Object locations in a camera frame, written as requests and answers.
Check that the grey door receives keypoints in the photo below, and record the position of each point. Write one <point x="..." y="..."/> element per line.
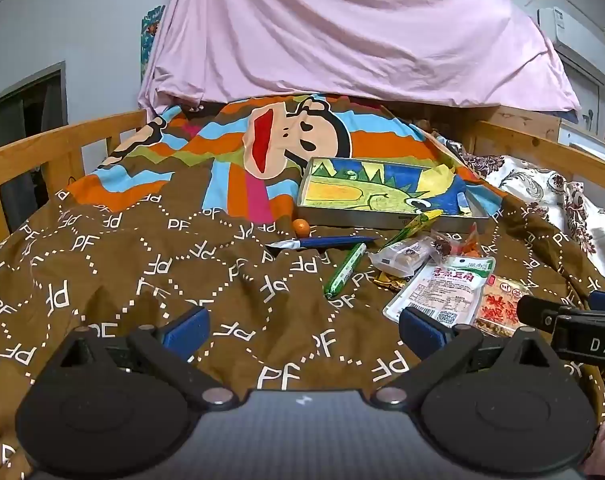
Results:
<point x="584" y="90"/>

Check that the white air conditioner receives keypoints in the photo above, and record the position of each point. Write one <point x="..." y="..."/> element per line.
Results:
<point x="572" y="35"/>

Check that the yellow green snack packet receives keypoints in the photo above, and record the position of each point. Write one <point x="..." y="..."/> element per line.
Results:
<point x="412" y="230"/>

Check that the gold snack wrapper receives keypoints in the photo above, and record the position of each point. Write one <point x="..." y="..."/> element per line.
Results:
<point x="387" y="282"/>

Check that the dark window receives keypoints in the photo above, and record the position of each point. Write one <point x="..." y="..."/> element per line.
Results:
<point x="22" y="105"/>

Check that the white cabinet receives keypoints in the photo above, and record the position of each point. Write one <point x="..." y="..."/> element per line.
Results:
<point x="582" y="136"/>

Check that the clear snack packet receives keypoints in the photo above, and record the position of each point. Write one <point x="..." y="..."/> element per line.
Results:
<point x="402" y="256"/>

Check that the blue cloth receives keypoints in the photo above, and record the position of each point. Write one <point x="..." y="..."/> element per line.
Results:
<point x="569" y="116"/>

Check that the printed cartoon blanket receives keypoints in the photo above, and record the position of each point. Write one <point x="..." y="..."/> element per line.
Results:
<point x="132" y="260"/>

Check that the wooden bed frame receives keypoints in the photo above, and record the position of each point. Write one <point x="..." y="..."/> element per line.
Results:
<point x="32" y="160"/>

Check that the white floral quilt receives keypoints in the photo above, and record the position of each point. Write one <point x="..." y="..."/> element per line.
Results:
<point x="542" y="185"/>

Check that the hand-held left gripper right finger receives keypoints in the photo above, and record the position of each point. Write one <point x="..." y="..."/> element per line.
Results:
<point x="422" y="331"/>

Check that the blue white snack packet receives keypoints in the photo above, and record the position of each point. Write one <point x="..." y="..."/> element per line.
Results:
<point x="332" y="242"/>

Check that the red orange candy packet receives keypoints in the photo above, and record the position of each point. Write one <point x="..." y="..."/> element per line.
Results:
<point x="452" y="246"/>

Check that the pink bed sheet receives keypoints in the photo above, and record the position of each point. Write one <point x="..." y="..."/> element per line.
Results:
<point x="332" y="35"/>

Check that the white packet with green top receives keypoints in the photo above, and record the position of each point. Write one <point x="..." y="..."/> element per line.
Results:
<point x="442" y="285"/>

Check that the green sausage stick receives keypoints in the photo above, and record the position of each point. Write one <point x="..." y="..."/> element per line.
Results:
<point x="345" y="270"/>

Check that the orange red snack packet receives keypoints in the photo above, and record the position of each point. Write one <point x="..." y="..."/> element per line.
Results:
<point x="499" y="305"/>

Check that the small orange fruit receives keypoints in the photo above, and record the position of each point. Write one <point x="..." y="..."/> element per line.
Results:
<point x="301" y="227"/>

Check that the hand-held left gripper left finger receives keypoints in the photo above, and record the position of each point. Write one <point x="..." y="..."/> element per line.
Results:
<point x="187" y="330"/>

